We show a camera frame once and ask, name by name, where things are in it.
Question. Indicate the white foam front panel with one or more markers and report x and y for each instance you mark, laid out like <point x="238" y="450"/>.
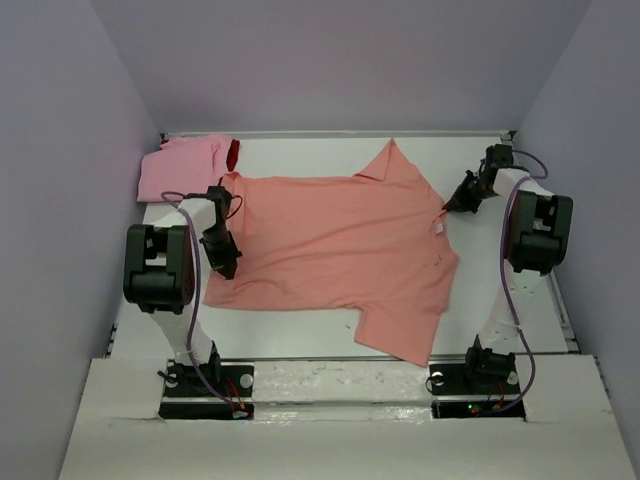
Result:
<point x="115" y="436"/>

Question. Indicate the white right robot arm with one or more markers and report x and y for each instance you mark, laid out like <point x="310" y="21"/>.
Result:
<point x="534" y="238"/>

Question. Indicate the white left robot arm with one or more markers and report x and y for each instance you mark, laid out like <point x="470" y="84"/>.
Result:
<point x="163" y="271"/>

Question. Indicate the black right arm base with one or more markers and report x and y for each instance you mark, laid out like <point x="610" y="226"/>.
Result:
<point x="456" y="397"/>

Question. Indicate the salmon orange t-shirt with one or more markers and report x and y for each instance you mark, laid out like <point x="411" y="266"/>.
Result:
<point x="374" y="241"/>

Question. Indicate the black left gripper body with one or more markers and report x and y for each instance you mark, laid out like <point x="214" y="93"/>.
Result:
<point x="218" y="244"/>

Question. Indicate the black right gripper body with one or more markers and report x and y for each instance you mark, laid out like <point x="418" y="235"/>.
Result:
<point x="473" y="193"/>

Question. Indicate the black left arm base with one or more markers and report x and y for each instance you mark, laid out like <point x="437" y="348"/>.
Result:
<point x="186" y="397"/>

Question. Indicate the folded pink t-shirt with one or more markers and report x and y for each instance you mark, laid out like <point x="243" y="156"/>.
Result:
<point x="186" y="168"/>

